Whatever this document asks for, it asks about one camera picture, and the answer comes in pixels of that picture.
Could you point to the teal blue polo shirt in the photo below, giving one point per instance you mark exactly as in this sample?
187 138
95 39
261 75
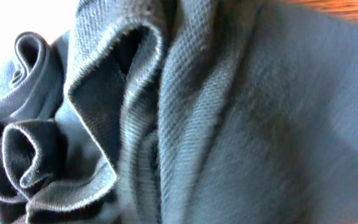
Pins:
182 112

